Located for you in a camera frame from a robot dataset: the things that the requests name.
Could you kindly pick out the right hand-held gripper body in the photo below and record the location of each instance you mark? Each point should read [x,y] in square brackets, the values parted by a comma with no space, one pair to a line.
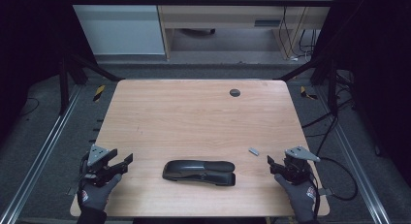
[297,169]

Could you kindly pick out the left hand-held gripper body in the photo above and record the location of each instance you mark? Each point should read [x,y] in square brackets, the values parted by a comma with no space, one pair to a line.
[97,156]

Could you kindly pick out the silver staple strip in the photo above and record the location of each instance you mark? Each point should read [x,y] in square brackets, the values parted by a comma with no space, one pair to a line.
[254,151]

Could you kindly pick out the person's left hand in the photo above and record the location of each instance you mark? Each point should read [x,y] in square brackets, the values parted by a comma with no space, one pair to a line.
[93,198]

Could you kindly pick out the yellow black tape strip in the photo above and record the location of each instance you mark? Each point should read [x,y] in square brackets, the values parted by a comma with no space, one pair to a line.
[305,93]

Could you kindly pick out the white cabinet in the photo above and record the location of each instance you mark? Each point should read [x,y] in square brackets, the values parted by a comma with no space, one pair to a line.
[119,30]

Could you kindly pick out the dark curtain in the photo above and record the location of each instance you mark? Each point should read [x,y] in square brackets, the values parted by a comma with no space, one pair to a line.
[29,39]
[378,72]

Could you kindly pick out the black object under desk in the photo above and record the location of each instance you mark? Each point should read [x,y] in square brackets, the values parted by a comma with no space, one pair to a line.
[197,31]

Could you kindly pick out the light wooden desk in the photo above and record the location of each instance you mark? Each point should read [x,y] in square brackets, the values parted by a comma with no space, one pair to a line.
[219,17]

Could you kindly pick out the grey metal table bracket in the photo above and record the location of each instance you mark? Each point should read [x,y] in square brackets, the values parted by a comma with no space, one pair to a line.
[325,191]
[71,191]

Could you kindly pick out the aluminium floor rail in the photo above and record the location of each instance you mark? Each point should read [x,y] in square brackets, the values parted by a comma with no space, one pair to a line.
[45,146]
[352,153]

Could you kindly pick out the black frame brace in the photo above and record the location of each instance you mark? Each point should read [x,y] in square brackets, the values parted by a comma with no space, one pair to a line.
[331,85]
[64,85]

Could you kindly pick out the black metal frame bar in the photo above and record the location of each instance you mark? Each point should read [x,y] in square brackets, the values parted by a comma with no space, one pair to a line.
[194,1]

